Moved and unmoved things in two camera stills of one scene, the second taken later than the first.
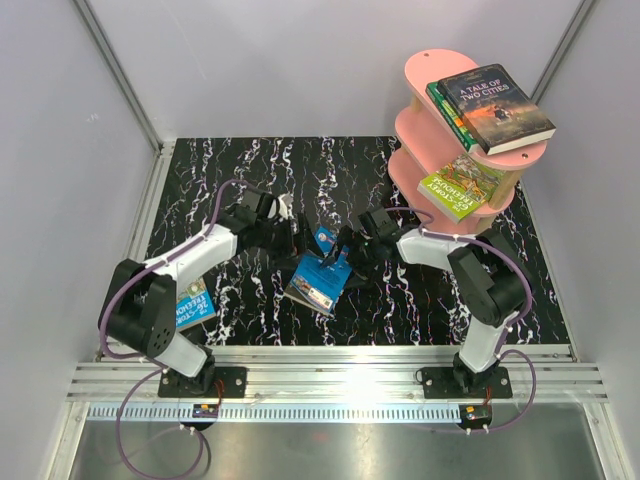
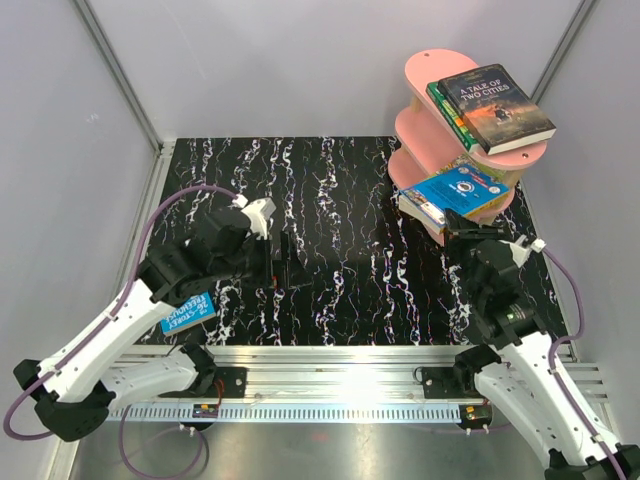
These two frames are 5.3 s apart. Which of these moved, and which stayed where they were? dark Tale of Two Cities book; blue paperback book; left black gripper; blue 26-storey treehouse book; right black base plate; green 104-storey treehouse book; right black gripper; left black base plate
Moved: right black gripper; left black gripper; blue paperback book
Stayed: green 104-storey treehouse book; right black base plate; dark Tale of Two Cities book; blue 26-storey treehouse book; left black base plate
